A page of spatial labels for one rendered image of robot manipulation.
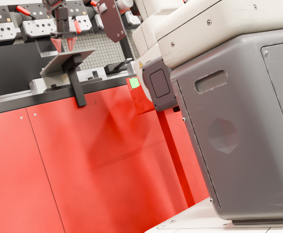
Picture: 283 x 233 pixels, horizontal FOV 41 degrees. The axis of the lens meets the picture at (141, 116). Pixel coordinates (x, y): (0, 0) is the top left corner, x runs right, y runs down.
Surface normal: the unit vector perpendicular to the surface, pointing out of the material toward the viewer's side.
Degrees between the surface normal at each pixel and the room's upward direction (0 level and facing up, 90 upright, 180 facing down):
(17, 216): 90
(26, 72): 90
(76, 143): 90
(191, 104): 90
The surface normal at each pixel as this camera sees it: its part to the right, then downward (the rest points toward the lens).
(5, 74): 0.52, -0.22
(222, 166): -0.75, 0.22
